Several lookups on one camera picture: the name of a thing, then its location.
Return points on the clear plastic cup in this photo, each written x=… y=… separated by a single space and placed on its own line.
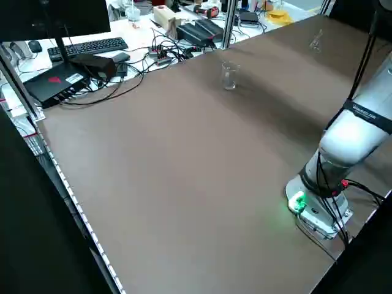
x=132 y=13

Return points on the black computer monitor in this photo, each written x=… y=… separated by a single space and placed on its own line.
x=61 y=18

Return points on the black power adapter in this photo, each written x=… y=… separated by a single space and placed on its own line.
x=122 y=70
x=122 y=56

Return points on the black keyboard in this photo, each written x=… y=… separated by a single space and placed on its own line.
x=88 y=46

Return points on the aluminium frame post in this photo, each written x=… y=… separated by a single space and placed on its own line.
x=229 y=24
x=18 y=82

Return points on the black computer mouse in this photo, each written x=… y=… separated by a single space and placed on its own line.
x=35 y=46

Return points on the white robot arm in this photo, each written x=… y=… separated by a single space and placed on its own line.
x=346 y=137

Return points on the dark rectangular box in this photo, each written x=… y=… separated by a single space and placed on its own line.
x=98 y=65

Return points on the grey usb hub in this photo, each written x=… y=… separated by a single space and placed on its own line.
x=159 y=55

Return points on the red black power drill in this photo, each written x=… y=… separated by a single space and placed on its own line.
x=208 y=12

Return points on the black flat device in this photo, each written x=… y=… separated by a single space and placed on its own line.
x=248 y=17

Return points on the beige wooden box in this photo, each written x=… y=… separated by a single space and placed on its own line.
x=163 y=15

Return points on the clear glass beaker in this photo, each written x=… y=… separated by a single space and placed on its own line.
x=229 y=78

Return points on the black computer box red logo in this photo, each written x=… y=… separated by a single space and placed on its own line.
x=52 y=82

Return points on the yellow bag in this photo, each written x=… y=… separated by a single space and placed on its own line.
x=280 y=15

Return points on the clear glass conical flask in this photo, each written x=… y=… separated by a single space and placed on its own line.
x=315 y=43

